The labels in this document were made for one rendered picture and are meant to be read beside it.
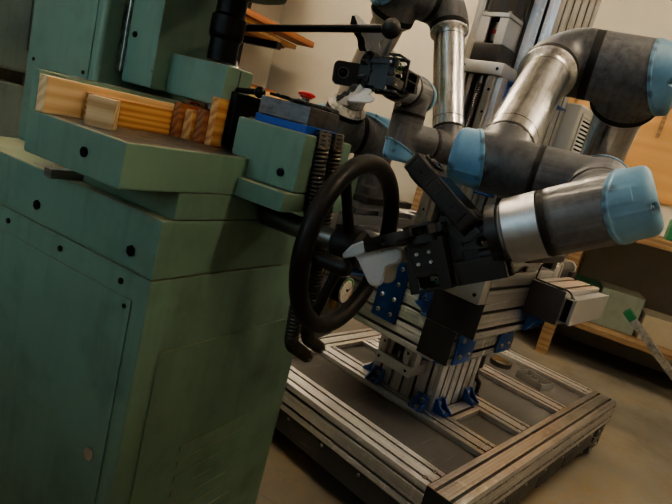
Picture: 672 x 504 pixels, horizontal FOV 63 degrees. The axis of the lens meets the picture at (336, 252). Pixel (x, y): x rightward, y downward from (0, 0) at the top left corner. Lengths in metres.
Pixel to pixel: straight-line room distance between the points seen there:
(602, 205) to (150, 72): 0.77
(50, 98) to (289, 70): 4.22
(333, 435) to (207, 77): 1.01
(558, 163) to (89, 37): 0.82
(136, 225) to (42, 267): 0.24
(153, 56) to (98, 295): 0.43
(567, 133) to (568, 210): 1.24
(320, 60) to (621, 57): 3.98
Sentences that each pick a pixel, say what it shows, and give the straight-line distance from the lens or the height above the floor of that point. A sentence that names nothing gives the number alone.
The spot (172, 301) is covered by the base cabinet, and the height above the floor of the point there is 0.67.
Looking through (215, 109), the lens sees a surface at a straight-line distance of 0.94.
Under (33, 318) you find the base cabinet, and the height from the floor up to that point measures 0.55.
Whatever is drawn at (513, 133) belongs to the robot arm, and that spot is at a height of 1.03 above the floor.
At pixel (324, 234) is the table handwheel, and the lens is 0.86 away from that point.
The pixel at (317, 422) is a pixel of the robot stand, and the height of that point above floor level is 0.18.
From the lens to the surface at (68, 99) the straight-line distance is 0.88.
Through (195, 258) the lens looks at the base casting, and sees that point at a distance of 0.86.
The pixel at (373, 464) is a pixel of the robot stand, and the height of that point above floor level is 0.18.
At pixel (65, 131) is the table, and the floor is 0.89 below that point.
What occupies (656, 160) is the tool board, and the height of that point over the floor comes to 1.30.
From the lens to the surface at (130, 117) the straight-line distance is 0.92.
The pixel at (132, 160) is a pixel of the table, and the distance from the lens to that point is 0.73.
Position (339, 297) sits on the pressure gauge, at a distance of 1.14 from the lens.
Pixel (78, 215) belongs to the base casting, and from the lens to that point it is 0.93.
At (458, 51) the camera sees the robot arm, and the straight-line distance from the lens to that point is 1.44.
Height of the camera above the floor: 0.98
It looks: 12 degrees down
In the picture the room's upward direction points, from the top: 15 degrees clockwise
